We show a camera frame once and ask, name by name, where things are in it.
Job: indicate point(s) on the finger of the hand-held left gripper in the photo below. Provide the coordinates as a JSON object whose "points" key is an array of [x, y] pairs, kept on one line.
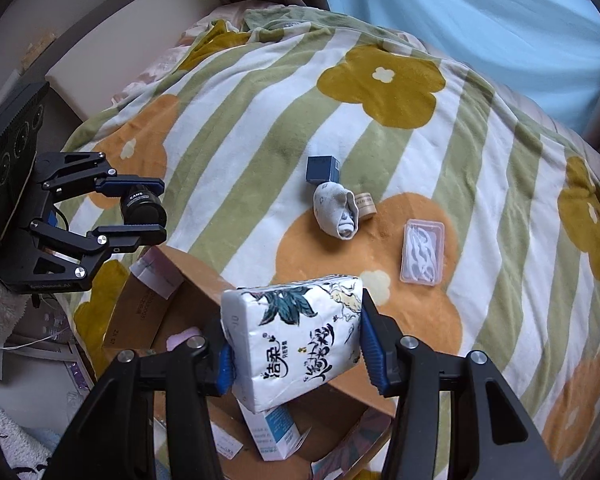
{"points": [[130, 183], [130, 234]]}

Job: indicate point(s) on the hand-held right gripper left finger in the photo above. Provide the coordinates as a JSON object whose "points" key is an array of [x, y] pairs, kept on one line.
{"points": [[226, 367]]}

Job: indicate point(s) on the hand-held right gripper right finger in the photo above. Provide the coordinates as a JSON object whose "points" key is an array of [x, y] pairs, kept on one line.
{"points": [[372, 355]]}

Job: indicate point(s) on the black cylindrical bottle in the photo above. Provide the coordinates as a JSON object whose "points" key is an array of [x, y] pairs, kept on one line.
{"points": [[142, 207]]}

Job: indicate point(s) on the white printed tissue pack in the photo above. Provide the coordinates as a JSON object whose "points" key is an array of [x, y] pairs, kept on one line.
{"points": [[290, 330]]}

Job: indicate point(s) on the brown cardboard box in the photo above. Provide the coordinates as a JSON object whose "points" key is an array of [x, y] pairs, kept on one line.
{"points": [[190, 280]]}

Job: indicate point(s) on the pink soft item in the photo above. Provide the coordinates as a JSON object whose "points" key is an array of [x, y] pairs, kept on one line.
{"points": [[182, 340]]}

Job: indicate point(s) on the white and blue carton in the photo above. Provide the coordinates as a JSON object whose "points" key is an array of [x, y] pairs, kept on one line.
{"points": [[272, 435]]}

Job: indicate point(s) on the floral printed tissue pack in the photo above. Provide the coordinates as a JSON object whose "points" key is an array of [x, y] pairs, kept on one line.
{"points": [[350, 445]]}

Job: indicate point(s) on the pink bed sheet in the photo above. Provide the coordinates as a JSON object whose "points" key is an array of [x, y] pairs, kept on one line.
{"points": [[150, 75]]}

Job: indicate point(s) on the clear plastic floss box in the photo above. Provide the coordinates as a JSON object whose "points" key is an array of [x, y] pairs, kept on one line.
{"points": [[422, 252]]}

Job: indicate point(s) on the beige padded headboard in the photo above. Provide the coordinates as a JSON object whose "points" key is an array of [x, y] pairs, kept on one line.
{"points": [[130, 40]]}

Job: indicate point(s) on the striped floral blanket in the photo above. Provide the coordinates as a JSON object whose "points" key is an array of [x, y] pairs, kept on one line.
{"points": [[260, 110]]}

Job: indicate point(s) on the small brown tape roll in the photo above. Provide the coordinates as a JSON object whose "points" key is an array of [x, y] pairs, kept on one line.
{"points": [[366, 205]]}

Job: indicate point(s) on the rolled grey sock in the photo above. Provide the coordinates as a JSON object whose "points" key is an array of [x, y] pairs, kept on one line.
{"points": [[332, 210]]}

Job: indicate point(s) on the white fluffy cloth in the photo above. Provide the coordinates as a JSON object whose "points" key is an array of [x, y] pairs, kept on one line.
{"points": [[0, 320]]}

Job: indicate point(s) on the small dark blue box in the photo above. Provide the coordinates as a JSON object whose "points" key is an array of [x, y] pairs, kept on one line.
{"points": [[322, 169]]}

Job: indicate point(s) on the light blue curtain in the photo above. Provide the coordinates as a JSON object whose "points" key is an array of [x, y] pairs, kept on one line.
{"points": [[480, 25]]}

